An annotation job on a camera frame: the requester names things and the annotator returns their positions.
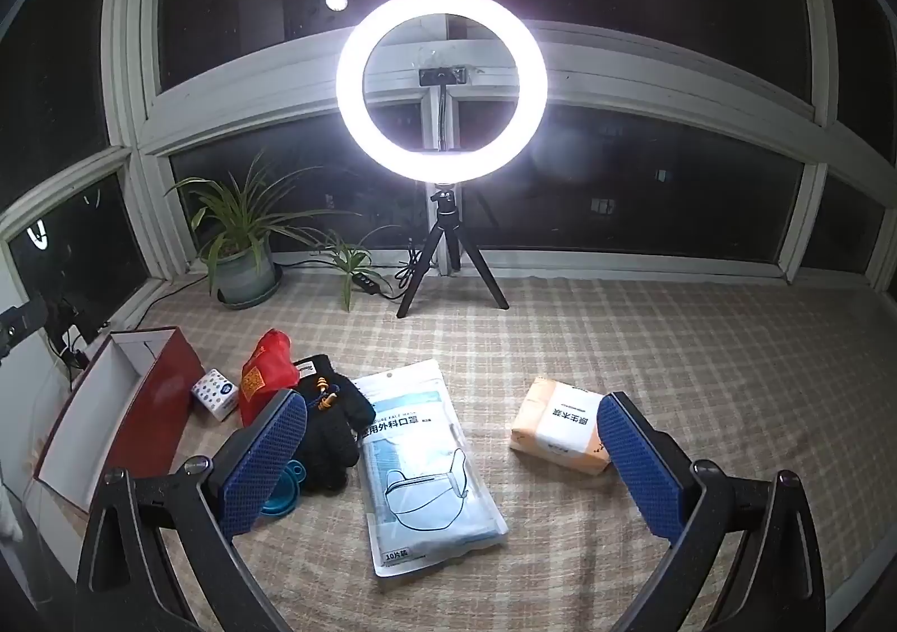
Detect potted spider plant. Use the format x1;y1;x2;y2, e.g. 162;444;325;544
164;150;400;314

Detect white ring light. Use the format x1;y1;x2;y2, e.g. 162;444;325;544
336;0;549;179

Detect blue collapsible funnel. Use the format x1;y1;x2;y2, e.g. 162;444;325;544
256;458;309;521

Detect small white blue tissue pack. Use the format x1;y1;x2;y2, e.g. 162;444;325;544
191;367;239;423

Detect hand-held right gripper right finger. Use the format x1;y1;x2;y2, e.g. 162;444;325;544
599;391;828;632

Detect black cable with controller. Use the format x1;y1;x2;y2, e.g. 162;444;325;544
335;245;439;297

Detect clear face mask pack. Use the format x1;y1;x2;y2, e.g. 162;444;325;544
350;360;507;578

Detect black knit gloves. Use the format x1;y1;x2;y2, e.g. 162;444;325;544
290;353;377;491

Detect red plastic bag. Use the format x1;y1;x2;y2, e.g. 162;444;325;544
238;328;299;428

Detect orange white tissue pack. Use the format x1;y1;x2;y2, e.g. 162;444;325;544
509;376;614;475

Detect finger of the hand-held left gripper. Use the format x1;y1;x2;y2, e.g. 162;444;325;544
0;297;49;356

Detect red cardboard box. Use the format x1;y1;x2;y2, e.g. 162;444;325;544
34;325;207;514

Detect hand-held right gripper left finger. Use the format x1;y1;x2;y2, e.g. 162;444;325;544
76;388;309;632

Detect beige checked blanket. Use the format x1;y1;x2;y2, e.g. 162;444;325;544
28;267;897;632

